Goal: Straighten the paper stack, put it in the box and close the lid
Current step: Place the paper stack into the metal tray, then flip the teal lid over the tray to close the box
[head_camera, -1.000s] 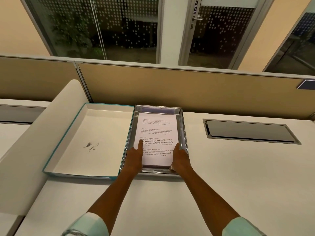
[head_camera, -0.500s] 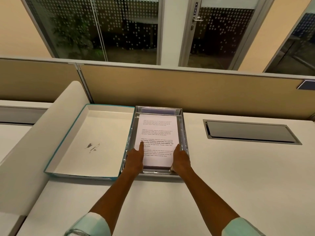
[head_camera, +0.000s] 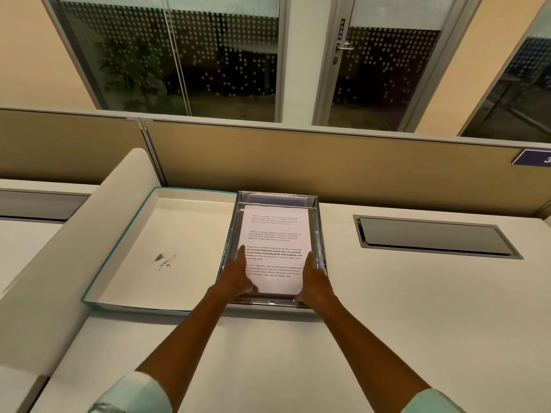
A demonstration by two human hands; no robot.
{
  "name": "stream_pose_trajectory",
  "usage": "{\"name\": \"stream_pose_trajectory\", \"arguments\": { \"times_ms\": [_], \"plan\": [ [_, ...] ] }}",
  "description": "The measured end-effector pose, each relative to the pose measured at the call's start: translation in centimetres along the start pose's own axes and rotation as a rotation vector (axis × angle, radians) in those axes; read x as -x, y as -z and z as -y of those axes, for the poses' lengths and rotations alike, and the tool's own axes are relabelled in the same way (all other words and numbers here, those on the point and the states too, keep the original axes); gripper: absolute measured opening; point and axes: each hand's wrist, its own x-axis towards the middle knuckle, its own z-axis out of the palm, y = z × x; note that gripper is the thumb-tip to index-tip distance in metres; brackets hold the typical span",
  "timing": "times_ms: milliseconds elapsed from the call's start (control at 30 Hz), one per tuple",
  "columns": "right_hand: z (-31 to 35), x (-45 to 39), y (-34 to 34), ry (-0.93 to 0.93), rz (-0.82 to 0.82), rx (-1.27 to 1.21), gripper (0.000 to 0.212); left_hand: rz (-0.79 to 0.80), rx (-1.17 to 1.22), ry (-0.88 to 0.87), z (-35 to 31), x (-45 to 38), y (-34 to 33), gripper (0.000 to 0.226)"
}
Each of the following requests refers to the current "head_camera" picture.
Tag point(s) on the purple desk sign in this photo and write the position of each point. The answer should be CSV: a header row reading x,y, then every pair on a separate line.
x,y
533,157

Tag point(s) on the white printed paper sheet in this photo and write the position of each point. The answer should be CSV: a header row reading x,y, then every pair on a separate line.
x,y
275,249

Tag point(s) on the person's left forearm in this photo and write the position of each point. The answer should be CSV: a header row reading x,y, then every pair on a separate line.
x,y
183,335

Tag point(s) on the white curved desk divider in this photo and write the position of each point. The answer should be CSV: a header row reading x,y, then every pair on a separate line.
x,y
64,262

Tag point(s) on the person's right hand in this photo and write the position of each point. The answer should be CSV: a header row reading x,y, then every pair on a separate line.
x,y
316,286

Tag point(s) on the person's right thumb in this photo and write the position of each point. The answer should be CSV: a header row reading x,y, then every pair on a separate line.
x,y
300,298

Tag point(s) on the silver metal tray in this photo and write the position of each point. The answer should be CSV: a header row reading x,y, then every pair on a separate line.
x,y
318,236

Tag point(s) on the person's right forearm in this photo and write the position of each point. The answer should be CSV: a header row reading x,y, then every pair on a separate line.
x,y
370,344

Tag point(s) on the light green shirt sleeve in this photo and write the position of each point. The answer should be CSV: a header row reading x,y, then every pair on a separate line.
x,y
432,403
133,395

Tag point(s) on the light green left shirt sleeve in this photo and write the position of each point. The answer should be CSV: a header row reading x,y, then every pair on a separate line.
x,y
133,395

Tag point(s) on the glass window with dotted film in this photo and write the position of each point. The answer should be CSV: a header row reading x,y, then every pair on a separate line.
x,y
224,60

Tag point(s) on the light green right shirt sleeve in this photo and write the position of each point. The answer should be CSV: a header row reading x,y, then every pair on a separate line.
x,y
432,403

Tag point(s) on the black door sign plate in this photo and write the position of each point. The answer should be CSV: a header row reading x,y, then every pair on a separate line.
x,y
342,29

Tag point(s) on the person's left hand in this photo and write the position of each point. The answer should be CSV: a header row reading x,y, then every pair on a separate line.
x,y
232,281

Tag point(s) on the white box lid teal edge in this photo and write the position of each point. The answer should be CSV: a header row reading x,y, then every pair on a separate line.
x,y
172,253

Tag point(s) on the person's left thumb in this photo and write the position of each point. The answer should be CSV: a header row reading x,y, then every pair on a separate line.
x,y
253,287

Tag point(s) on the glass window grey frame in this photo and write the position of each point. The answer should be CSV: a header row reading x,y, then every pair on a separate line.
x,y
516,94

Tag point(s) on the green potted plant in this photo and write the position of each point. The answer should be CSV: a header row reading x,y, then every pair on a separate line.
x,y
129,77

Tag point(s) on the glass door with dotted film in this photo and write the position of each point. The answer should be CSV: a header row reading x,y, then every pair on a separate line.
x,y
387,73

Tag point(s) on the tan partition panel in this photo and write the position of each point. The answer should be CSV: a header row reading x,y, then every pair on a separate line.
x,y
344,167
73,146

